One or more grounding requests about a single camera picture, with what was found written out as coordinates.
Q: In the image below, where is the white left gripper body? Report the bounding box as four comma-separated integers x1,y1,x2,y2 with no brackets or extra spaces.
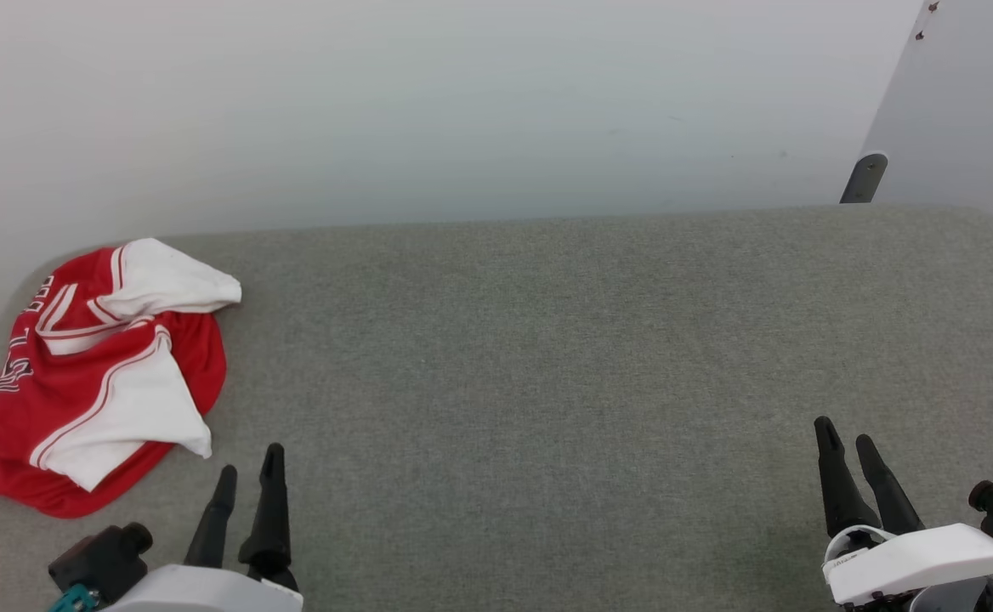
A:
104,564,304,612

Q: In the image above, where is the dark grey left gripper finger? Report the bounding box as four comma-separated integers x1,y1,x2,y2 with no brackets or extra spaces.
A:
183,464,239,570
237,443,301,592

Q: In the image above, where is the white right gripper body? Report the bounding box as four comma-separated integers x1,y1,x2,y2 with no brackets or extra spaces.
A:
820,522,993,608

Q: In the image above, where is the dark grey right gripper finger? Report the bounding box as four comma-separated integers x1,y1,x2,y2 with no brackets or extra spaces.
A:
855,434,926,537
814,416,882,539

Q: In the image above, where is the red and white Bulls jersey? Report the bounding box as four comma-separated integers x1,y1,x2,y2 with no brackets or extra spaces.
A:
0,237,243,519

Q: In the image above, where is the white board panel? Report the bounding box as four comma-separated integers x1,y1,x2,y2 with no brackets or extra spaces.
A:
839,0,993,229

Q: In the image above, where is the teal camera cable plug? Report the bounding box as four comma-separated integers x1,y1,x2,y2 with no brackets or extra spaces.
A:
48,585,99,612

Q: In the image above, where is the dark grey metal bracket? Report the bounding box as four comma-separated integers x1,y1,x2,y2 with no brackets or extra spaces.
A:
839,152,889,205

